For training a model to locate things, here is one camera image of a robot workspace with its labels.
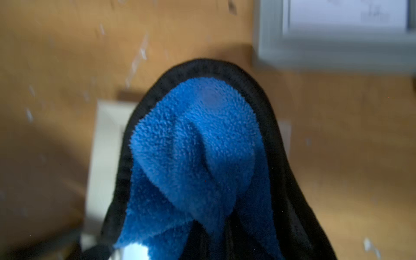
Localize blue microfiber cloth black trim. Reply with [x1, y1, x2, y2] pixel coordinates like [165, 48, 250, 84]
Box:
[81, 58, 336, 260]

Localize cream white picture frame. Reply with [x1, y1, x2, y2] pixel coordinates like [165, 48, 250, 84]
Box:
[86, 95, 284, 260]

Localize light blue picture frame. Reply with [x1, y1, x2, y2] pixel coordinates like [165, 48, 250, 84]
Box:
[253, 1, 416, 75]

